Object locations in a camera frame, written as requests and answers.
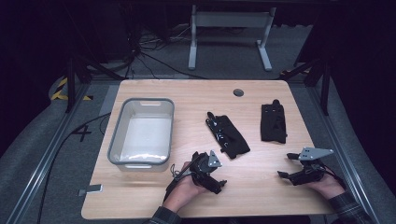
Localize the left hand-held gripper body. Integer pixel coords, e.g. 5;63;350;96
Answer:
188;149;226;195

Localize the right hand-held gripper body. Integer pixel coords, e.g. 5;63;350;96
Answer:
289;147;334;187

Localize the black glove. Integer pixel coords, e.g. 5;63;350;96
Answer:
205;111;251;161
260;99;289;145

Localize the grey plastic bin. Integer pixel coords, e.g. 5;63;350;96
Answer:
106;97;176;173

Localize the person's right hand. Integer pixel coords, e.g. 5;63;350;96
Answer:
305;174;346;201

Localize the person's left hand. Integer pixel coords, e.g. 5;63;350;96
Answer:
162;161;209;215

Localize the black metal stand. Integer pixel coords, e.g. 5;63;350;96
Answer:
64;55;126;114
279;57;332;117

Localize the grey tape piece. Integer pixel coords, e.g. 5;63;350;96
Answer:
77;184;104;197

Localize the yellow black hazard tape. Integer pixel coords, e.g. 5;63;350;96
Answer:
50;77;94;102

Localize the right hand-held gripper cable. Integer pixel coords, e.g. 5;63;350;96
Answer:
322;164;347;190

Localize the hand-held gripper cable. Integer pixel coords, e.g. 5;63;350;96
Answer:
163;163;191;203
322;164;347;190

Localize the left hand-held gripper cable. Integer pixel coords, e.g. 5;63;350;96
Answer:
163;163;191;203

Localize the aluminium floor rail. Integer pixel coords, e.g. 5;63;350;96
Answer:
6;83;92;224
305;86;381;224

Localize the bundle of floor cables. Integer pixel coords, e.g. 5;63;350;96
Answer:
123;23;207;80

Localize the black floor cable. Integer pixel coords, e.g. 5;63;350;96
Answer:
35;112;112;224

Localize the grey metal desk frame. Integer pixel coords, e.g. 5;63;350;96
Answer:
187;4;277;72

